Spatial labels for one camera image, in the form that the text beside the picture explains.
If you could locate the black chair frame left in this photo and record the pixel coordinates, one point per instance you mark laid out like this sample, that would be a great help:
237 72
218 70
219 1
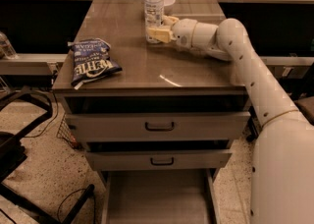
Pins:
13 154

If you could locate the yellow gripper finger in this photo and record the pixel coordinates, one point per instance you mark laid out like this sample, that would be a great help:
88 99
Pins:
170 20
160 34

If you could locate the wire mesh basket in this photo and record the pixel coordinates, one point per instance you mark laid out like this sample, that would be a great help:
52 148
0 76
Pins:
64 133

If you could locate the white ceramic bowl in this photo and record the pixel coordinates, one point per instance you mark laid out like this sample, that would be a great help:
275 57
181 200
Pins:
168 6

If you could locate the clear bottle at left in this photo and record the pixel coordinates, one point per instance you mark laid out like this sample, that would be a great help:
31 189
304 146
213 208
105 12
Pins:
6 49

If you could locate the clear plastic water bottle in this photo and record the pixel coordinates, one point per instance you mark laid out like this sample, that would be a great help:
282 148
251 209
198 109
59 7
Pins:
153 13

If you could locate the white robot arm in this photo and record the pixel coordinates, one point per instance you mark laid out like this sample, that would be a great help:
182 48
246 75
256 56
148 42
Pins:
282 190

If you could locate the grey drawer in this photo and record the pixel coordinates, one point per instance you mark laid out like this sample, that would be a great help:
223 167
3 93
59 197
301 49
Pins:
158 160
157 126

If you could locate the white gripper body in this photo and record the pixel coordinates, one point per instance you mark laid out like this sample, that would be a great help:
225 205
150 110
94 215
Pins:
183 32

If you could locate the middle grey drawer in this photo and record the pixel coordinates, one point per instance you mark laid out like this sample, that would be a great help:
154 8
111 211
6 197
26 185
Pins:
158 160

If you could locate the upper grey drawer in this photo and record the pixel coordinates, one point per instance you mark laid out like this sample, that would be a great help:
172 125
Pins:
157 126

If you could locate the grey drawer cabinet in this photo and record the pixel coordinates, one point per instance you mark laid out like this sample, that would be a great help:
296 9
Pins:
155 78

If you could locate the open bottom drawer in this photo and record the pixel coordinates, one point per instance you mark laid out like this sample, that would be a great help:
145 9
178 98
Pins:
160 197

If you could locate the blue chip bag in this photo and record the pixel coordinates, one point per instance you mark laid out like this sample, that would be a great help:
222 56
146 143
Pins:
91 61

